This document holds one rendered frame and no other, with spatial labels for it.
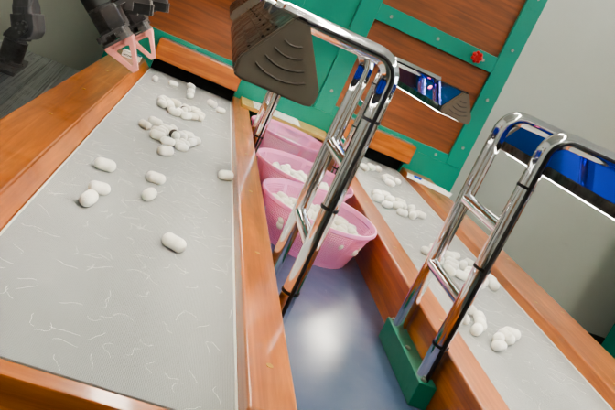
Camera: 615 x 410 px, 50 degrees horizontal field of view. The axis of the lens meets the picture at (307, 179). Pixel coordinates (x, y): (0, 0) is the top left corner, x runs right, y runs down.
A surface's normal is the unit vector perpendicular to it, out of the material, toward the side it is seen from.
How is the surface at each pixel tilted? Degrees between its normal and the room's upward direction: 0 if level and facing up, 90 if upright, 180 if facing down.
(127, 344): 0
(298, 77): 90
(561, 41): 90
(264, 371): 0
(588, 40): 90
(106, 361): 0
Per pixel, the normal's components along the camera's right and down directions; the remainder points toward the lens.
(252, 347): 0.40, -0.89
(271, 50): 0.11, 0.28
